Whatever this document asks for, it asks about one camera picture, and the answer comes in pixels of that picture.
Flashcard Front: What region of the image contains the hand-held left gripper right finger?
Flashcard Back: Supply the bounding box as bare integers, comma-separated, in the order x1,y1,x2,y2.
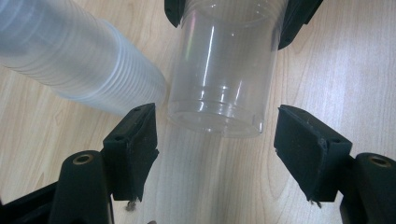
274,105,355,203

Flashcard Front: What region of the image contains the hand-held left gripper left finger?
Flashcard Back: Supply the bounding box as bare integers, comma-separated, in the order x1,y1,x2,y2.
102,103,160,203

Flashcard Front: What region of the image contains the single clear plastic cup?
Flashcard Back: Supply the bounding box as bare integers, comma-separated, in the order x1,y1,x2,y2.
167,0,290,138

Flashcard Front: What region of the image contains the stack of clear plastic cups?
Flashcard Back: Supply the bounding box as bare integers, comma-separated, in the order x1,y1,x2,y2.
0,0,168,117

